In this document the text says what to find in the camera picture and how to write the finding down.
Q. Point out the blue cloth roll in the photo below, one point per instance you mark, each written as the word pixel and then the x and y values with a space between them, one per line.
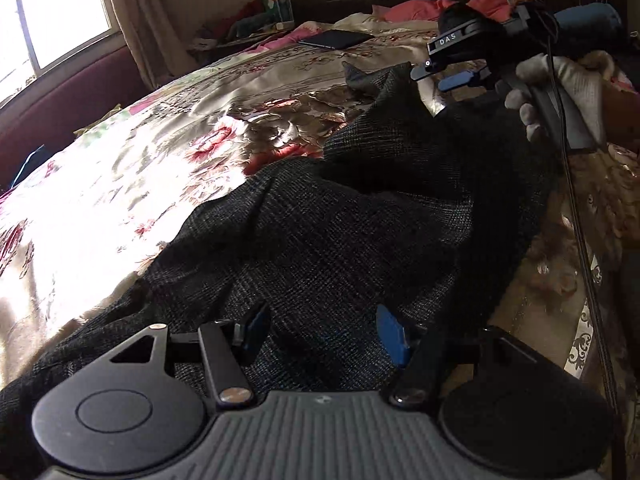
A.
pixel 592 17

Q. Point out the black knitted garment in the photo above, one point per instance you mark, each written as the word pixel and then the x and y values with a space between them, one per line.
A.
pixel 350 220

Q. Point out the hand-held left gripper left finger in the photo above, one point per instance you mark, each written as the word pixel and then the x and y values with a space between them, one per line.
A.
pixel 256 327

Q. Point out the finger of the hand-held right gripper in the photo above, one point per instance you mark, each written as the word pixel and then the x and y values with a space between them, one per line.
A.
pixel 430 66
pixel 460 81

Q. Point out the window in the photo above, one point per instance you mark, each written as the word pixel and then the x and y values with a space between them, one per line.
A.
pixel 55 15

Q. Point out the green cloth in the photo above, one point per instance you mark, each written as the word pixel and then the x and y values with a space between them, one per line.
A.
pixel 100 120

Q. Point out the yellow patterned box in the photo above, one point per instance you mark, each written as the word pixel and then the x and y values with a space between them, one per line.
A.
pixel 274 0

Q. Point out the cluttered bedside table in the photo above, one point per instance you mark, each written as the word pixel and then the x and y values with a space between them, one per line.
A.
pixel 240 27

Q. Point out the beige curtain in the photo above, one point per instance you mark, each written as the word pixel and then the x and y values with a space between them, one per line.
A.
pixel 150 15

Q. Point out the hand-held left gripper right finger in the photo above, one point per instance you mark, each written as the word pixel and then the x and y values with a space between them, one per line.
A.
pixel 391 335

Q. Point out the black tablet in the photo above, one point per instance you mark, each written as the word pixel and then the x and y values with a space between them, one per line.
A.
pixel 334 39

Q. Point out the pink red pillow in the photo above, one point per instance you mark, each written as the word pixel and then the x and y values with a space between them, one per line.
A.
pixel 415 9

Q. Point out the person's right hand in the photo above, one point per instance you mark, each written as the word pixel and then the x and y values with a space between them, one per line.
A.
pixel 580 85

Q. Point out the floral satin bedspread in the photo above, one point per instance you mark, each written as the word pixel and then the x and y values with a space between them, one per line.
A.
pixel 150 160

